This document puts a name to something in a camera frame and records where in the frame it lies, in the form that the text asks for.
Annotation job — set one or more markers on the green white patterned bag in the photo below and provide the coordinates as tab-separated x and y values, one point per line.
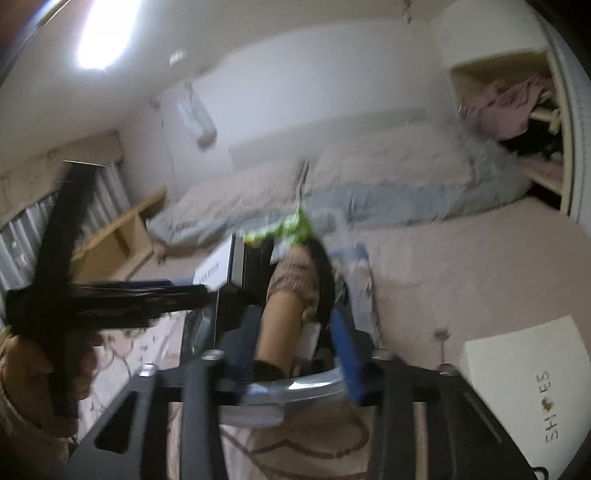
295	226

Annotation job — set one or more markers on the dark clothes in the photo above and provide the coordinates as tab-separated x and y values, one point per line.
531	143

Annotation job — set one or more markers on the beige curtain pelmet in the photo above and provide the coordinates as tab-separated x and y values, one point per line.
55	154

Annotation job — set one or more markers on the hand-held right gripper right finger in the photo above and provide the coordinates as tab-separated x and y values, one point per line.
348	364

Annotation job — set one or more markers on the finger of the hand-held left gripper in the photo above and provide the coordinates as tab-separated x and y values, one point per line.
115	300

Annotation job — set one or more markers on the open closet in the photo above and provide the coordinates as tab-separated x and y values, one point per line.
489	78

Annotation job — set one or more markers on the closet rod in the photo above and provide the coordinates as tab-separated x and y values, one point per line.
547	117

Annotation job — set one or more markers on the jute twine spool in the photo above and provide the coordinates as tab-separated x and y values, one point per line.
286	309

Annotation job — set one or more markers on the grey pleated curtain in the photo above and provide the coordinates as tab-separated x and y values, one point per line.
111	194

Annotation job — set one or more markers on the metal back scratcher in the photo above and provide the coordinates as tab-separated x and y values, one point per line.
442	339

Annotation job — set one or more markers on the white closet door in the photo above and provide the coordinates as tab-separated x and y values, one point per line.
575	92

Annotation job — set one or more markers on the clear plastic storage box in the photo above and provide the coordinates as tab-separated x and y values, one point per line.
295	387

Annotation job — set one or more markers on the bright ceiling light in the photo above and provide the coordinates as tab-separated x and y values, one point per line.
106	34

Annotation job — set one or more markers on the printed pink blanket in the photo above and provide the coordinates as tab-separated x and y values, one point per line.
286	452

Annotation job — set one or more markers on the person's left hand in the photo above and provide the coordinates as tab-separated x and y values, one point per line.
25	364

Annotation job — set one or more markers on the white hanging wall bag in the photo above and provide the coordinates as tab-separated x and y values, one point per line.
196	117

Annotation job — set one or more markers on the pink clothes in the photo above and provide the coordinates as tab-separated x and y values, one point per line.
508	104

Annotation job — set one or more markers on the person's left forearm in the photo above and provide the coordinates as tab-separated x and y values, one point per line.
27	429

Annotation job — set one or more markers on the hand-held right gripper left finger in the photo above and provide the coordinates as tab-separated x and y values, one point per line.
242	346

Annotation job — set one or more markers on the blue-grey beige comforter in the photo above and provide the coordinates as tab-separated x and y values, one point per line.
397	170

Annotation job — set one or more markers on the white shoe box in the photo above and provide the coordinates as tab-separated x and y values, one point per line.
517	369

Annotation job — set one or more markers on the small round ceiling fixture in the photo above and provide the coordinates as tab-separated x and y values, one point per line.
178	56

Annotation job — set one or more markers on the wooden bedside shelf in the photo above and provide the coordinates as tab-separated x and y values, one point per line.
124	235

